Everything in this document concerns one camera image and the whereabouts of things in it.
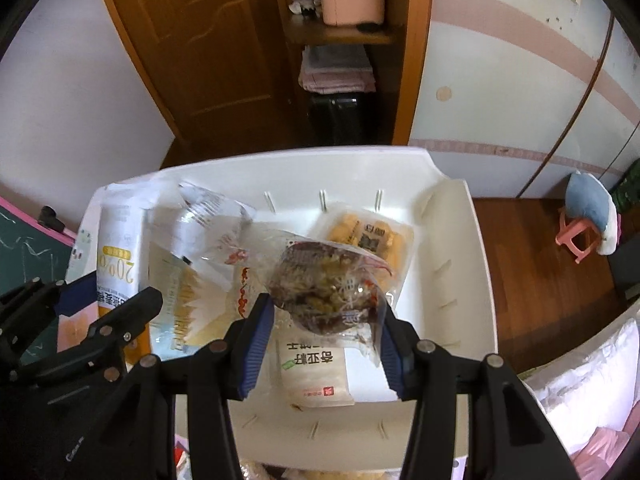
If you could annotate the pink cartoon tablecloth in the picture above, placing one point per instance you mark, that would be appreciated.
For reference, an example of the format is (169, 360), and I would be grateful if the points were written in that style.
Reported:
(82, 246)

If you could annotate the round beige sticker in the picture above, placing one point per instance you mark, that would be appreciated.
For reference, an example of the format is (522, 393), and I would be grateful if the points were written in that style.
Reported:
(444, 93)

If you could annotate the dark bedside cabinet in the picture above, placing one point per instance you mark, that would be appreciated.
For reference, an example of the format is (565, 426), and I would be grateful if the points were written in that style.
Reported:
(625, 260)

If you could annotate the pink blanket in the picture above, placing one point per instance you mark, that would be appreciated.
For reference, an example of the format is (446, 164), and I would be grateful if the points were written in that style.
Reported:
(600, 455)

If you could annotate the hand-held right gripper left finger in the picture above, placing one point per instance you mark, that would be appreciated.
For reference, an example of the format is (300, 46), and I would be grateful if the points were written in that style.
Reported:
(255, 350)

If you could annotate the brown wooden door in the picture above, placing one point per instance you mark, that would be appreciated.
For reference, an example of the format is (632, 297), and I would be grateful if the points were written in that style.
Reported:
(200, 60)

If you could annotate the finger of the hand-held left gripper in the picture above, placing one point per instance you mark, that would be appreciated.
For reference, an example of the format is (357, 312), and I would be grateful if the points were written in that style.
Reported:
(80, 292)
(125, 317)

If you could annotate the beige cracker packet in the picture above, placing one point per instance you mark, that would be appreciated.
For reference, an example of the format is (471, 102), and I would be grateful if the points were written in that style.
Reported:
(312, 370)

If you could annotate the long yellow cake packet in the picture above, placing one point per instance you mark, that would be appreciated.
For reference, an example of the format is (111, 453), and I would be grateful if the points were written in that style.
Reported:
(185, 300)

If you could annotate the pink stool with cushion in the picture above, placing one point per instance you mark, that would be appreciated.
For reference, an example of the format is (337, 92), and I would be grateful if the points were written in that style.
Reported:
(587, 197)

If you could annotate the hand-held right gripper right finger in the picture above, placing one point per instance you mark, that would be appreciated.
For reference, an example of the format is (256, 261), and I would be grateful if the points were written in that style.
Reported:
(395, 360)

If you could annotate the white blue packet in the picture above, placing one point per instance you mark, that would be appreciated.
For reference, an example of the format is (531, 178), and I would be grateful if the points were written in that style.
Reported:
(210, 215)

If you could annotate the green fabric bag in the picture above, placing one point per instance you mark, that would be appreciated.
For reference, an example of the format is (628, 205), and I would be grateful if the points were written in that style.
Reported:
(627, 190)

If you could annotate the white pillow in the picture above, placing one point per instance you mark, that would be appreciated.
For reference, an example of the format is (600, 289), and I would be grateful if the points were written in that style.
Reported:
(590, 385)

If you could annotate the black easel knob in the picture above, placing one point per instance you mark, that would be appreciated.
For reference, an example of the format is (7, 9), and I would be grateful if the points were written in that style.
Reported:
(50, 217)

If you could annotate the black suitcase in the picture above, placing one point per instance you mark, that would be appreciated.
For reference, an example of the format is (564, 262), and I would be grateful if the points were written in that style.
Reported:
(335, 120)

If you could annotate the stack of folded towels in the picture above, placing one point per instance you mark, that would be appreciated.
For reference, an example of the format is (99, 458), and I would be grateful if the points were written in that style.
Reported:
(335, 72)

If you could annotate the floral sliding wardrobe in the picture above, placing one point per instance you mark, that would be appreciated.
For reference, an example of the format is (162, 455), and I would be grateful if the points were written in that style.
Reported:
(500, 110)

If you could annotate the brown wooden shelf unit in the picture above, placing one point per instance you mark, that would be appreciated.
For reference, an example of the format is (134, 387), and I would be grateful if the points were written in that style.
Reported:
(415, 60)

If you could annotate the green chalkboard pink frame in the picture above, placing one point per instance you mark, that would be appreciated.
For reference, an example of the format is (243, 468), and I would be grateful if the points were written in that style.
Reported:
(25, 255)

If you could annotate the small toy figures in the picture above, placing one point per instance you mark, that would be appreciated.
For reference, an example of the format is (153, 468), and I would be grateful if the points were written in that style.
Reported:
(305, 5)

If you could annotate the white orange bar packet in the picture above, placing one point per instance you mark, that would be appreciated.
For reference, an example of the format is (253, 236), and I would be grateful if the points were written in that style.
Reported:
(117, 260)

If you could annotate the clear packet brown nut cake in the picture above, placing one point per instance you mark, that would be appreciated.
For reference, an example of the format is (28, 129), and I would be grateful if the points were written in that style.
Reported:
(320, 285)

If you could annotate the white plastic storage bin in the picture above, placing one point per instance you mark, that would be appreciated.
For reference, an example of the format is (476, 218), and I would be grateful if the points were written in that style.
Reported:
(450, 240)

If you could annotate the orange cracker packet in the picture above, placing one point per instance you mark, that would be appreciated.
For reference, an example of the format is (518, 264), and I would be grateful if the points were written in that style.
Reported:
(360, 235)

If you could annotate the pink plastic stool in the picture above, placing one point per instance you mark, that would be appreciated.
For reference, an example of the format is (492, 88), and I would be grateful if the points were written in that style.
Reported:
(575, 237)

